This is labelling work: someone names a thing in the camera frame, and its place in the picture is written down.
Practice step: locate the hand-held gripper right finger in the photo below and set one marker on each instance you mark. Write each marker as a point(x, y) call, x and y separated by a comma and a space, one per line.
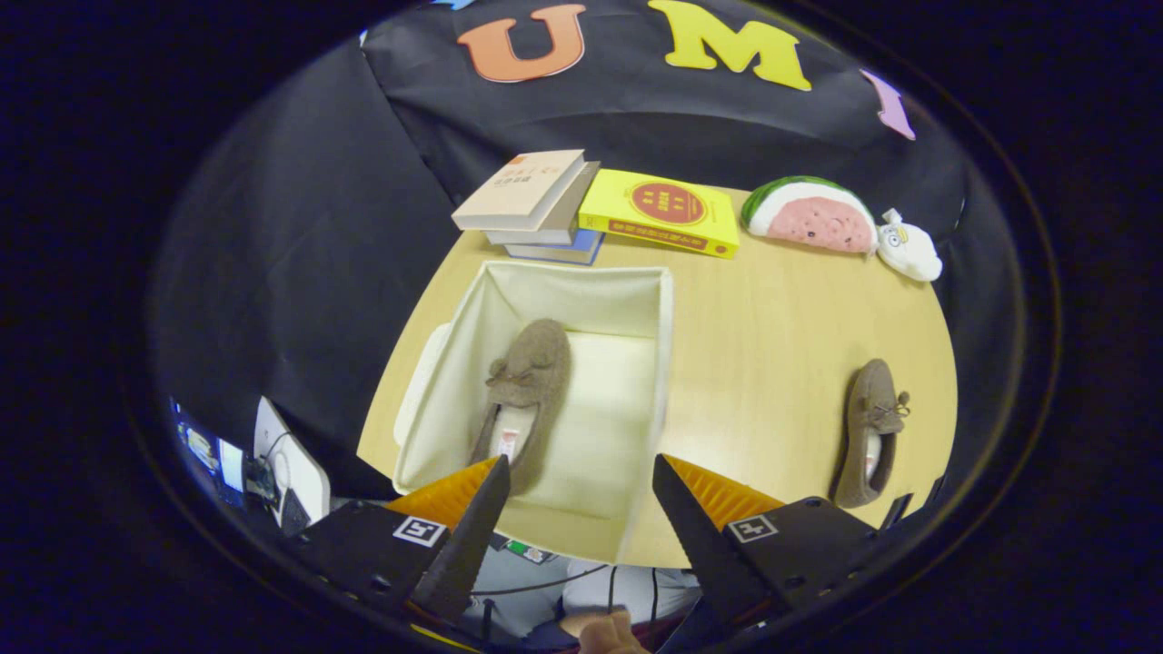
point(704, 545)

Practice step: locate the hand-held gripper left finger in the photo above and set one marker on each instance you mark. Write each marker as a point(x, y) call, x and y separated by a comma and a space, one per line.
point(472, 545)

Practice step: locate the beige fabric storage box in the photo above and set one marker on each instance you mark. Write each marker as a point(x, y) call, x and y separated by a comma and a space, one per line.
point(600, 400)

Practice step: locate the brown fuzzy shoe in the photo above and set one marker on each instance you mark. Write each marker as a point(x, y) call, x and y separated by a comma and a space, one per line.
point(531, 363)
point(872, 391)

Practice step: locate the person's white clothing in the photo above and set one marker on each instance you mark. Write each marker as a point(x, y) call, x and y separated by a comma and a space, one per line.
point(631, 586)

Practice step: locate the white flat device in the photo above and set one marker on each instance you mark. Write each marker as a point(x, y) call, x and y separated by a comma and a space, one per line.
point(304, 472)

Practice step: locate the black table edge clamp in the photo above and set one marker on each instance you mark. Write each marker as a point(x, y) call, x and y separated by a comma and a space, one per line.
point(897, 510)

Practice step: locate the laptop screen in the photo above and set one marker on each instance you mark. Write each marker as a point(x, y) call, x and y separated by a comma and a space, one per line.
point(209, 454)

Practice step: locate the blue book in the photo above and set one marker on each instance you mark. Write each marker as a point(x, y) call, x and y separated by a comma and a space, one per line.
point(568, 250)

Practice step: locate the watermelon slice plush toy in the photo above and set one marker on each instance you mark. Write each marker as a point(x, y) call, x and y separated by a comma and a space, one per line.
point(818, 222)

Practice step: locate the grey book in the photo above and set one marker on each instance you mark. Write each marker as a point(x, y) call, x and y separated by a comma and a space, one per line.
point(568, 213)

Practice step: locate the yellow book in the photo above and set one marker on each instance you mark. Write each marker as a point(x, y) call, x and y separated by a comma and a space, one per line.
point(618, 204)

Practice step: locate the white plush toy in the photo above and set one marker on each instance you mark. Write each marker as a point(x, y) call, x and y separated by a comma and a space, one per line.
point(909, 250)

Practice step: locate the beige cover book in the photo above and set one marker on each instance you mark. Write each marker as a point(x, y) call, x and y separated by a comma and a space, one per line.
point(522, 186)

